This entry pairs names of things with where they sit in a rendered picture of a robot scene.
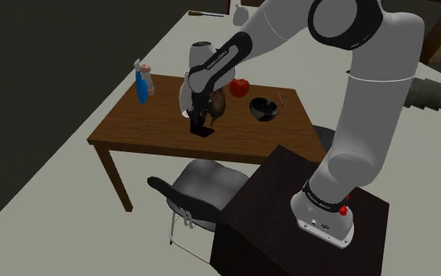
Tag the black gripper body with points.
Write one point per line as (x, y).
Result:
(198, 105)

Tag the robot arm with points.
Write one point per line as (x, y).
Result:
(373, 114)

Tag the brown furry figure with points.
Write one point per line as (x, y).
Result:
(218, 105)

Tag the black flat phone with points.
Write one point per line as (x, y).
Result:
(204, 132)

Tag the brown wooden table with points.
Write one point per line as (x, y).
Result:
(155, 122)

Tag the pale pepper mill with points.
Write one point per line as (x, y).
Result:
(148, 78)

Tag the blue spray bottle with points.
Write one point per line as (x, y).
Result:
(142, 90)

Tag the black bowl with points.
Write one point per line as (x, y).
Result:
(264, 110)

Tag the grey and black chair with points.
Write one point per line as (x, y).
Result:
(208, 179)

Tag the pink pen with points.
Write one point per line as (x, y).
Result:
(280, 99)

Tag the dark robot stand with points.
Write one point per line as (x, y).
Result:
(266, 214)

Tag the grey staircase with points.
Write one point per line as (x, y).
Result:
(432, 93)

